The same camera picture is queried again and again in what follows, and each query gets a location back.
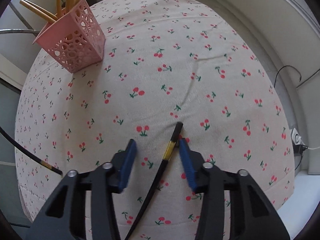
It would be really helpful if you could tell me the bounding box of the black power cable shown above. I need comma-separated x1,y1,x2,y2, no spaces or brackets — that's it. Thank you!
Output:
273,65,303,91

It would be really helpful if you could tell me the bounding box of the cherry print tablecloth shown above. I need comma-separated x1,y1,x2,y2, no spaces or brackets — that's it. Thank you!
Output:
15,0,295,237

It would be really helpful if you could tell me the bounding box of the black chopstick with gold band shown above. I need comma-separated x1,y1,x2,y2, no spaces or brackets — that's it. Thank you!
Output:
125,121,183,239

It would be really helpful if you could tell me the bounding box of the white power strip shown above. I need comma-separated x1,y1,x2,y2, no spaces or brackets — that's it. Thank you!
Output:
290,128,303,145

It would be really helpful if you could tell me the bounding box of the pink perforated utensil basket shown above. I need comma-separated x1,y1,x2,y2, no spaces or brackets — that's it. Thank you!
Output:
34,0,105,73

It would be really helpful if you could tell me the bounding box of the metal rack tube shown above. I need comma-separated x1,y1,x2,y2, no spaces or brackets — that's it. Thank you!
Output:
0,29,40,36

